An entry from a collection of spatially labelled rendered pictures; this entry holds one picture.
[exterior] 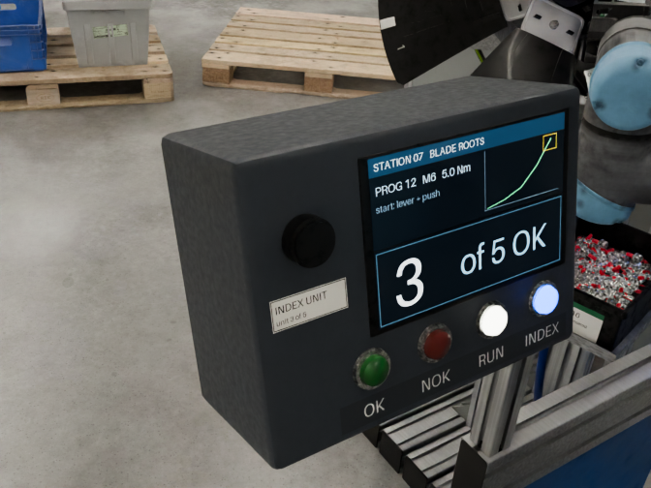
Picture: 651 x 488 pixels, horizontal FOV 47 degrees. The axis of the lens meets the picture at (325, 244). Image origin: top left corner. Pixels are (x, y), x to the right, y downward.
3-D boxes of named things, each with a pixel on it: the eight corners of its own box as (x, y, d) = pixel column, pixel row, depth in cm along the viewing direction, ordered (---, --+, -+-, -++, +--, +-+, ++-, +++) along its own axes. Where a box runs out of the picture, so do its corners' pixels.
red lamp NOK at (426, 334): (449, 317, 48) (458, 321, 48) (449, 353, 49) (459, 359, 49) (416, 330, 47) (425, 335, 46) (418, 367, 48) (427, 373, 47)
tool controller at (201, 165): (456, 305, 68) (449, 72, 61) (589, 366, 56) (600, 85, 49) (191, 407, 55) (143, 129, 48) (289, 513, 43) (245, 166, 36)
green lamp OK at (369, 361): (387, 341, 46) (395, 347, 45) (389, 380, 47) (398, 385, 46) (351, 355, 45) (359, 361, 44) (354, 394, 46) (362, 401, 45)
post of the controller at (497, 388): (489, 427, 77) (528, 271, 67) (511, 446, 75) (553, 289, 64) (468, 439, 76) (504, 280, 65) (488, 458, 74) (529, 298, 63)
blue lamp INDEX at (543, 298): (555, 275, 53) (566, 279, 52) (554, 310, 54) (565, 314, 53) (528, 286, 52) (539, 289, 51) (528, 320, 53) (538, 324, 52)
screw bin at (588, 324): (569, 243, 118) (579, 204, 115) (674, 289, 109) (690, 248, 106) (498, 300, 104) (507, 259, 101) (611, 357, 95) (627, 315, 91)
